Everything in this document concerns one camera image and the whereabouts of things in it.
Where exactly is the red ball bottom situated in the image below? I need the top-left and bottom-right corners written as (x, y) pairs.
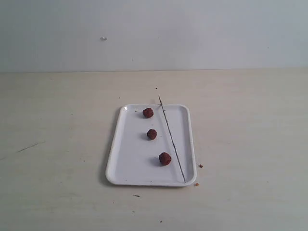
top-left (159, 152), bottom-right (172, 166)

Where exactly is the red ball top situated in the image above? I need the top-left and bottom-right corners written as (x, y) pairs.
top-left (142, 108), bottom-right (154, 118)

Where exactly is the thin metal skewer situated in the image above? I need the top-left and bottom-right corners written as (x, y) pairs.
top-left (158, 95), bottom-right (186, 183)

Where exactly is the white rectangular plastic tray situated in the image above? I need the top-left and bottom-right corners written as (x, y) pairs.
top-left (105, 104), bottom-right (197, 187)

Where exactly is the red ball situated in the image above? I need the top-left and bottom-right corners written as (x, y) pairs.
top-left (159, 152), bottom-right (172, 166)
top-left (147, 129), bottom-right (157, 140)
top-left (142, 108), bottom-right (154, 118)

